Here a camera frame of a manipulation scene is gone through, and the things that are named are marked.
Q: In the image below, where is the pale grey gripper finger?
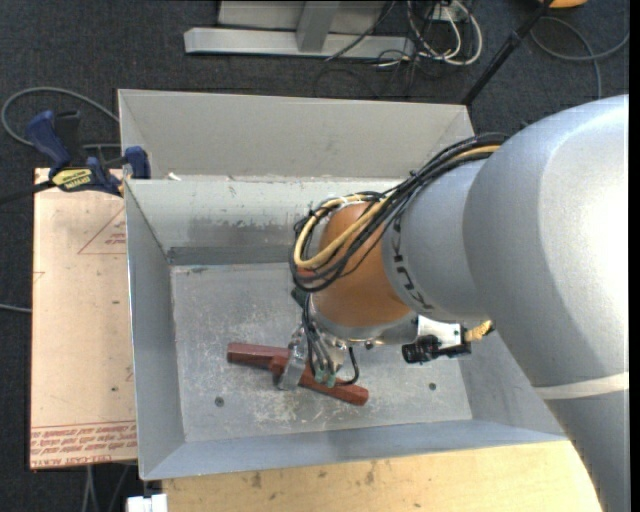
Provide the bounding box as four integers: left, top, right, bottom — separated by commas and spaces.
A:
276, 346, 308, 392

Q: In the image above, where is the brown cardboard board, red print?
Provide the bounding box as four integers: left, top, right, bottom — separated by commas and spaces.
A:
28, 166, 139, 472

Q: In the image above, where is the grey metal bin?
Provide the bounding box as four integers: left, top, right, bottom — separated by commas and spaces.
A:
117, 88, 569, 482

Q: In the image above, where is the red-brown flat block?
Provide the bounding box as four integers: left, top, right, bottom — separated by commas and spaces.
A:
268, 355, 371, 408
226, 341, 293, 372

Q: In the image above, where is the black cylinder on white bracket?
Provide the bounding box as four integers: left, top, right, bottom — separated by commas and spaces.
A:
401, 314, 474, 366

